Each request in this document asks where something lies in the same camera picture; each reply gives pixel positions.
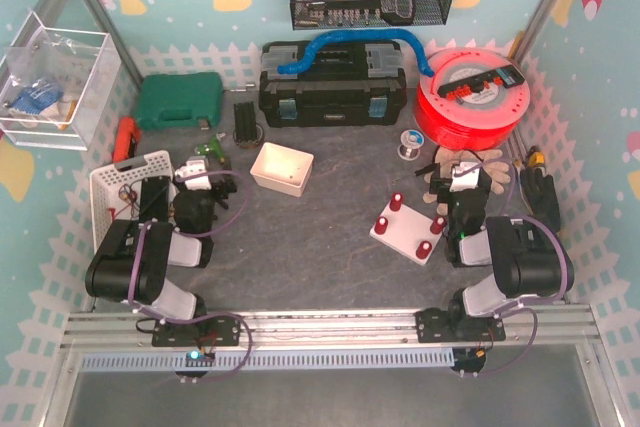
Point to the yellow handled tool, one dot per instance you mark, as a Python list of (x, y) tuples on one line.
[(534, 158)]

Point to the black socket holder rail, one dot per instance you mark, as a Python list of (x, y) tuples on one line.
[(506, 76)]

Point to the orange utility knife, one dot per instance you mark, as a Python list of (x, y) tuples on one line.
[(127, 138)]

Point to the black handled screwdriver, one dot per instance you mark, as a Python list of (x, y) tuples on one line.
[(429, 169)]

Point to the solder wire spool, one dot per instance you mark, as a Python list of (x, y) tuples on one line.
[(411, 142)]

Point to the beige work glove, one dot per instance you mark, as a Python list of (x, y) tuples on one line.
[(494, 165), (430, 198)]

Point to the black tool box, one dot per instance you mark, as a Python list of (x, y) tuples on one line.
[(349, 84)]

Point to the green plastic case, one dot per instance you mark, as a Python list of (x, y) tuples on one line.
[(179, 100)]

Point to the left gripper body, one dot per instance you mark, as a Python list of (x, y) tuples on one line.
[(220, 185)]

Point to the white spring tray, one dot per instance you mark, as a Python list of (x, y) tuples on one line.
[(282, 169)]

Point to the white perforated basket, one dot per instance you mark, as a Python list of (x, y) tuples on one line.
[(106, 182)]

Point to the black battery holder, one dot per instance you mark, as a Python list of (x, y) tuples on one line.
[(248, 133)]

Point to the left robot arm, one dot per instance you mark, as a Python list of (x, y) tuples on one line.
[(134, 256)]

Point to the red tubing spool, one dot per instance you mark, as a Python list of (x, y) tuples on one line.
[(476, 122)]

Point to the black rubber glove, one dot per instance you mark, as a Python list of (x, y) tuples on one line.
[(540, 196)]

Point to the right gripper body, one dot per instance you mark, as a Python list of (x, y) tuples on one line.
[(445, 185)]

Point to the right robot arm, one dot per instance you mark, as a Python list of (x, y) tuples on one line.
[(529, 265)]

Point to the clear acrylic wall box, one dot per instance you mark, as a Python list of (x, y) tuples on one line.
[(84, 63)]

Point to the black circuit board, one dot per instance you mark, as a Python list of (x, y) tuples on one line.
[(154, 199)]

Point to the green toy drill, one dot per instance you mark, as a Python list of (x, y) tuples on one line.
[(214, 148)]

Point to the blue white gloves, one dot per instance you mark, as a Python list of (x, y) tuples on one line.
[(39, 99)]

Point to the red spring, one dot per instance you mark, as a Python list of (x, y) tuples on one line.
[(396, 202), (438, 225), (381, 225), (423, 250)]

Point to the white peg board fixture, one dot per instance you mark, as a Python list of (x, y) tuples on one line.
[(406, 230)]

